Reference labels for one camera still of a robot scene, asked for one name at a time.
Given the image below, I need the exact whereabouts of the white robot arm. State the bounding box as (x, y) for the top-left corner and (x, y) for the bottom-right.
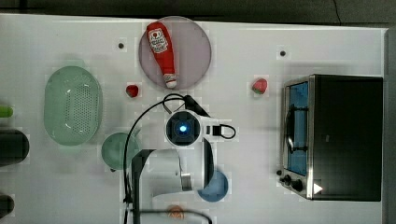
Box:
(128, 109), (236, 224)

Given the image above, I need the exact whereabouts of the black toaster oven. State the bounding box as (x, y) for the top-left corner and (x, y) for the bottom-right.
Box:
(276, 74), (384, 202)

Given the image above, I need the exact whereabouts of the grey round plate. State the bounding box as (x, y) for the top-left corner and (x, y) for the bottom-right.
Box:
(138, 16), (212, 90)

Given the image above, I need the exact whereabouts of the red strawberry toy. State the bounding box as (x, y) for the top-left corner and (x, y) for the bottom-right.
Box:
(251, 78), (268, 94)

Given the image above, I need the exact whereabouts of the small red toy fruit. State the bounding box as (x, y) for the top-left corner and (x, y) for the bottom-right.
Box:
(126, 85), (139, 98)

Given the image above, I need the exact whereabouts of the blue bowl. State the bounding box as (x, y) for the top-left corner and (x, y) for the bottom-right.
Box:
(198, 170), (229, 203)

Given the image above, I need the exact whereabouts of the red ketchup bottle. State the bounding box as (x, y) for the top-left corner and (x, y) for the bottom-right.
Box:
(147, 21), (177, 89)

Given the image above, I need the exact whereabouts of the small green cup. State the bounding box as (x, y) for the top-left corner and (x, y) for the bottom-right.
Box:
(101, 133), (141, 170)

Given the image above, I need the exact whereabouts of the green colander basket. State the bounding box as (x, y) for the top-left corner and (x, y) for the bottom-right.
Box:
(44, 66), (103, 146)

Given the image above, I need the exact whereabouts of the black cylinder holder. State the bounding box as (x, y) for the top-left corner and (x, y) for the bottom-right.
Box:
(0, 130), (30, 167)

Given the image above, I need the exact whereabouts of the green cylinder object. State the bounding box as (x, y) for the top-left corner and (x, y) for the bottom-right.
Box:
(0, 105), (13, 118)

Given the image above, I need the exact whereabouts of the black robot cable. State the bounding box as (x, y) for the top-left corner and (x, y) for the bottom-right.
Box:
(122, 92), (236, 224)

